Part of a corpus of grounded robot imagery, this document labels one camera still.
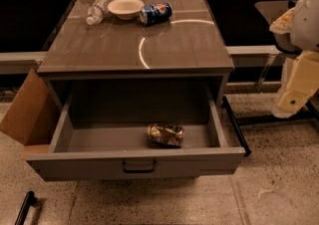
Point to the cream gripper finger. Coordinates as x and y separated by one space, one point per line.
288 98
303 83

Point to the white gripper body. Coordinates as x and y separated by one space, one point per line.
307 25

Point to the crushed orange can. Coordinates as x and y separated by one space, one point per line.
166 135

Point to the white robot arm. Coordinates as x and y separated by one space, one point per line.
302 24

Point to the grey cabinet with counter top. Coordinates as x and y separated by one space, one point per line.
120 68

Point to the blue Pepsi can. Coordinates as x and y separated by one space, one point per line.
155 13

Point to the open grey top drawer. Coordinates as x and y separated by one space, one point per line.
103 124

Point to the white paper bowl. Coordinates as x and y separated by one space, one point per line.
126 9

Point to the clear plastic water bottle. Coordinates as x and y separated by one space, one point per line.
97 12

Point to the grey chair with black frame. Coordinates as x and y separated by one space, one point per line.
275 16

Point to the black metal stand frame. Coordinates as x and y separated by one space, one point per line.
307 112

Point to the black drawer slide rail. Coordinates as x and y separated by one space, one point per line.
226 105

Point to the black drawer handle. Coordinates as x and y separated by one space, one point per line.
139 167

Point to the black handle bar on floor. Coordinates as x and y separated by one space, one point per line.
30 200

